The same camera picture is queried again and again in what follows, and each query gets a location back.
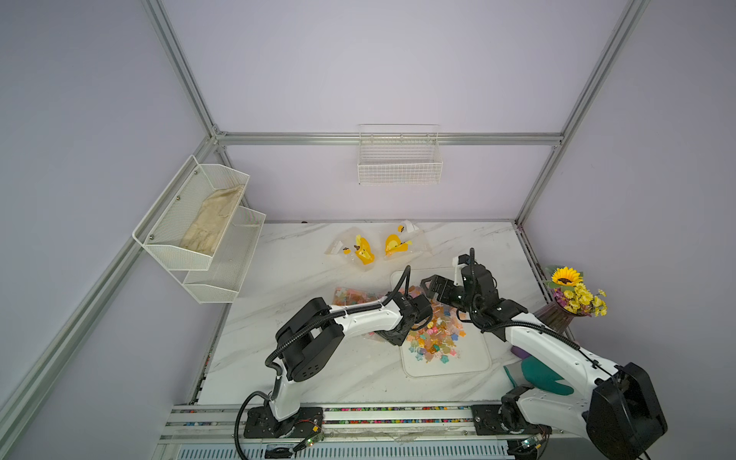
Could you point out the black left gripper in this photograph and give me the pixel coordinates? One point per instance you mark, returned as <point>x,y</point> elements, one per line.
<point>399,341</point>

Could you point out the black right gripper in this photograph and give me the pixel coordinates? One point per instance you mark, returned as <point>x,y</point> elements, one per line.
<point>448,286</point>

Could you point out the clear ziploc bag of candies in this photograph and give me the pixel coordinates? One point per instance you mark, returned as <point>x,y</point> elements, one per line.
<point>404,238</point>

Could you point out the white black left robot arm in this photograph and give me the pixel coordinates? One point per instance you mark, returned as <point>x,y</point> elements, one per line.
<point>306,343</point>

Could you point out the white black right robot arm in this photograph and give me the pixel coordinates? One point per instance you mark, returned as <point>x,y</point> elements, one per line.
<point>613,406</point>

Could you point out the pile of candies on tray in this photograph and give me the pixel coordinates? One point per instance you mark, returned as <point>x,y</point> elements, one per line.
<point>441,340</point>

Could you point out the white plastic tray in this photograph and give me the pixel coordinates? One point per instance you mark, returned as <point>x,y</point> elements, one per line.
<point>475,357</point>

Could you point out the purple object beside vase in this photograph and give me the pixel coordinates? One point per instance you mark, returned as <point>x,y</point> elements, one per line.
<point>520,353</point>

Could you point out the dark glass vase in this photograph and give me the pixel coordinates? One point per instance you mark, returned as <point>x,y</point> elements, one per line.
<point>556,317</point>

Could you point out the sunflower and yellow flower bouquet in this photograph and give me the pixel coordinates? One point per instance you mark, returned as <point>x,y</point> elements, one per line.
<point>570,292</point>

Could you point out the green rubber glove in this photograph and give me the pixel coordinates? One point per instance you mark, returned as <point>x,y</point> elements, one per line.
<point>533,373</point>

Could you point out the beige cloth in shelf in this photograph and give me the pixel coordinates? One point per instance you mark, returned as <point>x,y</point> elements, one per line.
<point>205,233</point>

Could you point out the white two-tier mesh shelf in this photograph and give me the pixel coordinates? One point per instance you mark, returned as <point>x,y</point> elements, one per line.
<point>208,279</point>

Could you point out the white wire wall basket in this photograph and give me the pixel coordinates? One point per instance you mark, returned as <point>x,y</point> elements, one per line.
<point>396,154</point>

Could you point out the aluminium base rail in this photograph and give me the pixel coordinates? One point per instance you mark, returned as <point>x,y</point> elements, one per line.
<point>410,430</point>

